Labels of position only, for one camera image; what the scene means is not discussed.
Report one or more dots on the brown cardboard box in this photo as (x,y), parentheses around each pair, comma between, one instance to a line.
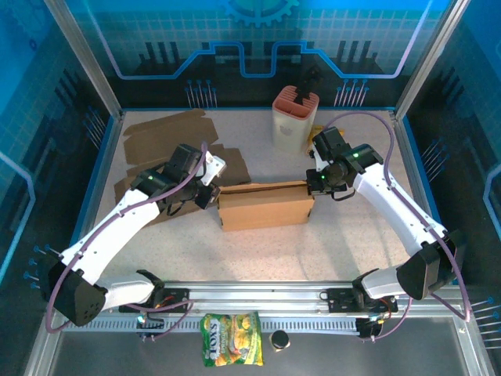
(266,211)
(164,137)

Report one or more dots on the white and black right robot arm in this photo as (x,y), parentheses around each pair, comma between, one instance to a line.
(391,211)

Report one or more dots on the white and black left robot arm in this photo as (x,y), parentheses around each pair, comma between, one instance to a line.
(117,223)

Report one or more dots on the black controller box with LED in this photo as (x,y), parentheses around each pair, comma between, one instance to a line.
(145,335)
(366,331)

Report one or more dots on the yellow snack bag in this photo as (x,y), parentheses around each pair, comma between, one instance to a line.
(313,135)

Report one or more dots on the cream knife block pink top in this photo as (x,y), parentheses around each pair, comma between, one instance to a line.
(289,133)

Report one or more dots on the green candy bag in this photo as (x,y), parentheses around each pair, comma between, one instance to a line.
(231,338)

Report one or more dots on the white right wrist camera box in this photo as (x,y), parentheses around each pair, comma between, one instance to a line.
(318,158)

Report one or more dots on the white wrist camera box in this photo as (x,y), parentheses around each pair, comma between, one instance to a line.
(318,158)
(213,164)

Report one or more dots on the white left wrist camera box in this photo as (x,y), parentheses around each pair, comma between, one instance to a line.
(213,164)

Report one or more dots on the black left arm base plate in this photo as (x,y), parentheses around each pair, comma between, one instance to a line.
(176,297)

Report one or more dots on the aluminium frame rail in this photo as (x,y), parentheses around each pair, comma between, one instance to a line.
(254,297)

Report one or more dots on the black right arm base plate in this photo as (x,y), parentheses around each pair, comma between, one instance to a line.
(338,299)

